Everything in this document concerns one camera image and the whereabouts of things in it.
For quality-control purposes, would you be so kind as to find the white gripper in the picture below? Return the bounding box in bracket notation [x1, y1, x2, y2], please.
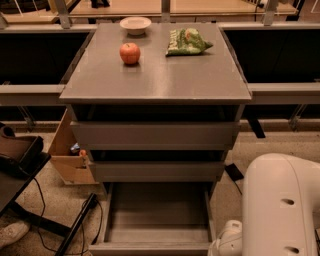
[207, 220, 242, 256]

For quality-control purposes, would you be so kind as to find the grey bottom drawer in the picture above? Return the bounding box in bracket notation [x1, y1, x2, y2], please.
[89, 182, 216, 256]

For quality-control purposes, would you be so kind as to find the grey drawer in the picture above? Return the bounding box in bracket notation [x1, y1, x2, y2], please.
[89, 182, 216, 256]
[90, 150, 224, 182]
[69, 105, 242, 151]

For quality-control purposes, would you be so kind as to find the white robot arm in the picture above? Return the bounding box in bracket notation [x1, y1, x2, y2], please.
[207, 153, 320, 256]

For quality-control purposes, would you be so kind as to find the grey middle drawer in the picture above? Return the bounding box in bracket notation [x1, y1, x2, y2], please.
[90, 150, 224, 182]

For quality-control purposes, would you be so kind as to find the grey drawer cabinet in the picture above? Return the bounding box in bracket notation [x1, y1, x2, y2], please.
[60, 23, 251, 188]

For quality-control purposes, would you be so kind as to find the grey top drawer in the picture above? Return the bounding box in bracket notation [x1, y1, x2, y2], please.
[69, 105, 242, 151]

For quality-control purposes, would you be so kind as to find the black power adapter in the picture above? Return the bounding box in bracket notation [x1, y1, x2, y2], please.
[225, 164, 244, 181]

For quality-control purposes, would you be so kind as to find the cardboard box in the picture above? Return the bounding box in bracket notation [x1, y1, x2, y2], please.
[48, 111, 95, 185]

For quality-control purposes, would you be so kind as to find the green chip bag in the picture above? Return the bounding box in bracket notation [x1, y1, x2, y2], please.
[166, 28, 213, 56]

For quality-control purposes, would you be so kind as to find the red apple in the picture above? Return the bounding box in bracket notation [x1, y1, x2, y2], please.
[119, 43, 141, 65]

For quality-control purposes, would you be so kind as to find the white shoe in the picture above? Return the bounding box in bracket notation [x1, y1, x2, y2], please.
[0, 221, 30, 249]

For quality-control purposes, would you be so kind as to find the black desk with legs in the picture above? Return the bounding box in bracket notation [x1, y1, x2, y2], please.
[0, 151, 98, 256]

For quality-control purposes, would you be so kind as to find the brown bag on desk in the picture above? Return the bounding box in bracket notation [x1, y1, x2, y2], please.
[0, 123, 43, 179]

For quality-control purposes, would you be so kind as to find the white bowl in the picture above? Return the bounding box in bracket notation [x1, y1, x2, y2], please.
[120, 17, 151, 36]

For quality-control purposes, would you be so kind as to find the black floor cable left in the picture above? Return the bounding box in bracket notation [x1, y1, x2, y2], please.
[32, 176, 104, 256]

